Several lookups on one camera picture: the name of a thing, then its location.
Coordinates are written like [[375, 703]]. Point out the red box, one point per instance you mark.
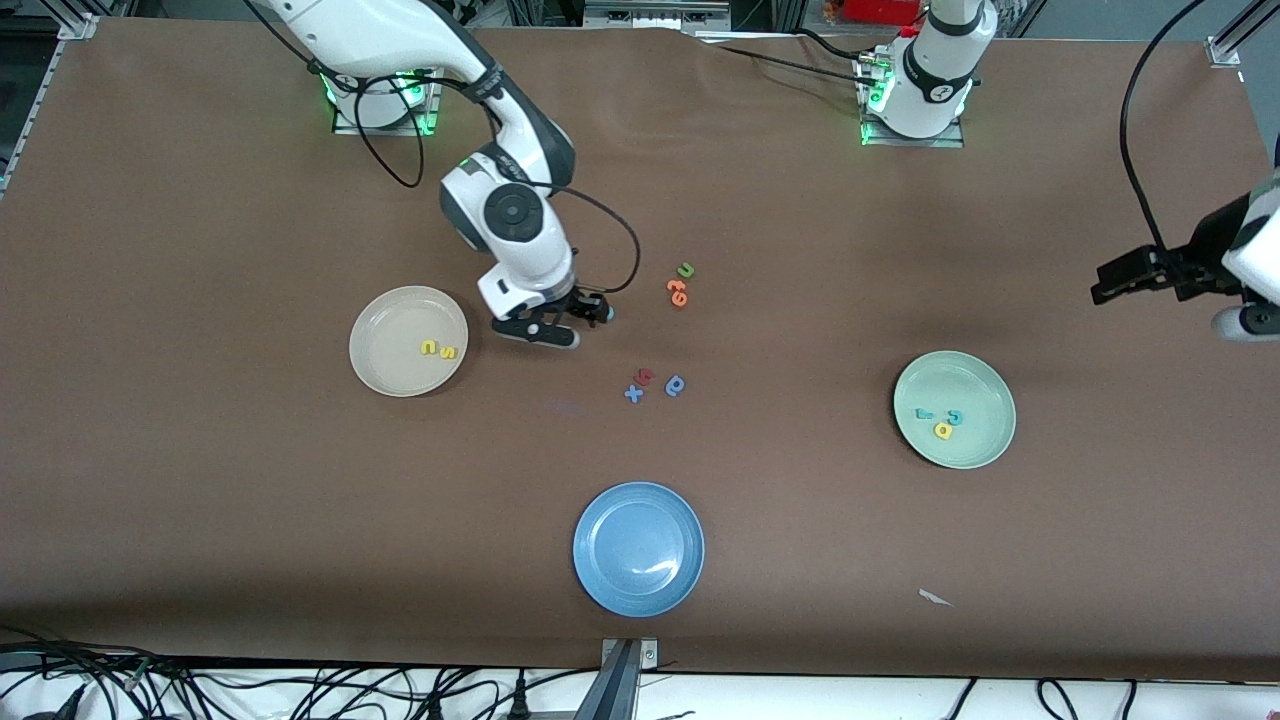
[[880, 10]]

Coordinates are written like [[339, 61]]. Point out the green plate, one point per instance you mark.
[[975, 390]]

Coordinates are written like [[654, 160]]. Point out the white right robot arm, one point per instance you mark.
[[400, 35]]

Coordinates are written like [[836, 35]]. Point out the blue plate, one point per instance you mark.
[[638, 550]]

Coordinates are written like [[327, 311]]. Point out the aluminium frame profile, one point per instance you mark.
[[78, 27], [1225, 45]]

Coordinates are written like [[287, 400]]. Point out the beige brown plate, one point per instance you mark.
[[395, 335]]

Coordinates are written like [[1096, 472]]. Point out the grey equipment box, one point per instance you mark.
[[655, 15]]

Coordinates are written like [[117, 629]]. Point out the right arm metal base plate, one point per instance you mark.
[[425, 115]]

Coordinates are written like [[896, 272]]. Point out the blue foam letter a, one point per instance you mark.
[[675, 386]]

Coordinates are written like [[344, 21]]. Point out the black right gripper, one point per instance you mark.
[[581, 302]]

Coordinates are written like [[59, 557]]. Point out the white paper scrap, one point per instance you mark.
[[933, 597]]

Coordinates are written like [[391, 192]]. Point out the metal table bracket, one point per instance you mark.
[[625, 685]]

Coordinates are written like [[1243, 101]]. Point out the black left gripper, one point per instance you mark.
[[1203, 262]]

